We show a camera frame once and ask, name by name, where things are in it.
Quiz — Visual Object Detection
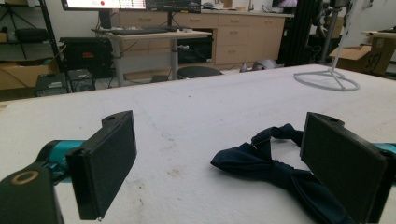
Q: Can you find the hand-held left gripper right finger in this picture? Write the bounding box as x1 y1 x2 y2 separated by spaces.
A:
299 111 396 224

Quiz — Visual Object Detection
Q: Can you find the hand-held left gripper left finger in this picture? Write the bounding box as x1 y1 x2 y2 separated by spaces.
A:
37 110 138 221

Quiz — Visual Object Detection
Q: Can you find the dark navy bow tie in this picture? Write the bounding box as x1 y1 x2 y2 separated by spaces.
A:
210 123 356 224

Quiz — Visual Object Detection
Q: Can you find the small black computer box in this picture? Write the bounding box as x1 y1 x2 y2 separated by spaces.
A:
34 72 70 97

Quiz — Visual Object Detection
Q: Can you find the black computer case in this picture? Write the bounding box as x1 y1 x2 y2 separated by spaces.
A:
59 36 115 79

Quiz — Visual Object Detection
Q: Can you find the flat cardboard box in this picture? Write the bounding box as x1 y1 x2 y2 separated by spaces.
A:
0 59 60 91

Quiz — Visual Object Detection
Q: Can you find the light wooden desk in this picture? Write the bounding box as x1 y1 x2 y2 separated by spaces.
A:
92 28 213 87

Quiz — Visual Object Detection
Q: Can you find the black keyboard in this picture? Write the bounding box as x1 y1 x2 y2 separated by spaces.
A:
110 27 169 36

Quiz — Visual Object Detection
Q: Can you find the black metal shelf rack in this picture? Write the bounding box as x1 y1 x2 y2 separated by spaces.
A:
0 0 64 73

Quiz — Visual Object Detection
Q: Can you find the wooden drawer cabinet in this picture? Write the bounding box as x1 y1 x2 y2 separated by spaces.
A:
112 10 294 68

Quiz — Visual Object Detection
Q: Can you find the computer monitor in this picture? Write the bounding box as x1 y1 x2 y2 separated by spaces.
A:
60 0 148 30

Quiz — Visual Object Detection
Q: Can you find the small dark monitor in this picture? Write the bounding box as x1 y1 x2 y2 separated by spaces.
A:
271 0 299 9

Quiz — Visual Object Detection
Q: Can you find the white wire stand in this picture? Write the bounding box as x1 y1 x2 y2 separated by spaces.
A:
293 0 361 92

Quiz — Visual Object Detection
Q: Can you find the black aluminium frame post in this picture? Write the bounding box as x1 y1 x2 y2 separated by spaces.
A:
278 0 318 67

